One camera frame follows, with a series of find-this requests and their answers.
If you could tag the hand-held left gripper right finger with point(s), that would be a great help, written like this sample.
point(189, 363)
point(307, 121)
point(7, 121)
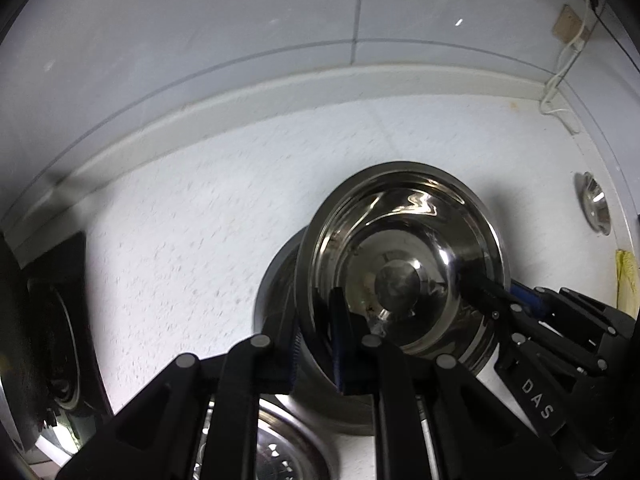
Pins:
point(340, 350)

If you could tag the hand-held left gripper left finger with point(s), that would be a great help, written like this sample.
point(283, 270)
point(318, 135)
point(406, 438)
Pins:
point(240, 390)

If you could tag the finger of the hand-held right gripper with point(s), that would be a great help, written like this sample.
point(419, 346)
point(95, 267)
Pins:
point(527, 299)
point(480, 290)

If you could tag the large steel bowl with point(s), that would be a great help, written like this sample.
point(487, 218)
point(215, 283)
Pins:
point(400, 195)

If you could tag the yellow cloth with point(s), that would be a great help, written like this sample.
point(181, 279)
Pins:
point(627, 280)

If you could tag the small steel bowl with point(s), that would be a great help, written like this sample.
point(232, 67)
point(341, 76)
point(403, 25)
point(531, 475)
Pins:
point(595, 205)

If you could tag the beige double wall outlet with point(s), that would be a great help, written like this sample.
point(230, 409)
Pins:
point(567, 22)

